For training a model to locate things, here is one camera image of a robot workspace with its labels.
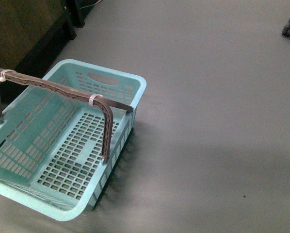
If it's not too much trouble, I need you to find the brown basket handle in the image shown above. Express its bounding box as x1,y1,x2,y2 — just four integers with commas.
0,69,134,163

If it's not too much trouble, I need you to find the light blue plastic basket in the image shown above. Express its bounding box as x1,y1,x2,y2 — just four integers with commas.
0,59,146,221

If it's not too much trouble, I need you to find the white zip tie near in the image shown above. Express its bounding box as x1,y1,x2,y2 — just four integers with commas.
88,94,99,106

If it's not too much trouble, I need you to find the white zip tie far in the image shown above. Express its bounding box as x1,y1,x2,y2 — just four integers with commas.
0,69,14,83

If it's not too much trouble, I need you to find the white zip tie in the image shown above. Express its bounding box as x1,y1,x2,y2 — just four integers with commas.
88,94,99,106
0,69,14,83

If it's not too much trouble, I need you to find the black furniture leg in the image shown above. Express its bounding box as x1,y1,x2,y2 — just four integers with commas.
61,0,102,40

